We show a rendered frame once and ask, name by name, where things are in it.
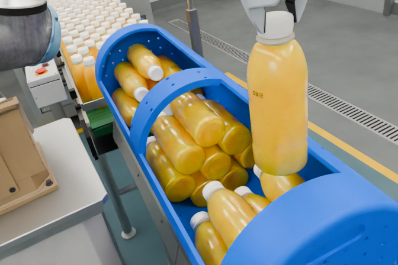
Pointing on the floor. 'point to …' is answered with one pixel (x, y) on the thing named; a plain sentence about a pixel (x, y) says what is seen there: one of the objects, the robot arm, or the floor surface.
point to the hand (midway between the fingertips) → (274, 13)
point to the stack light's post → (194, 31)
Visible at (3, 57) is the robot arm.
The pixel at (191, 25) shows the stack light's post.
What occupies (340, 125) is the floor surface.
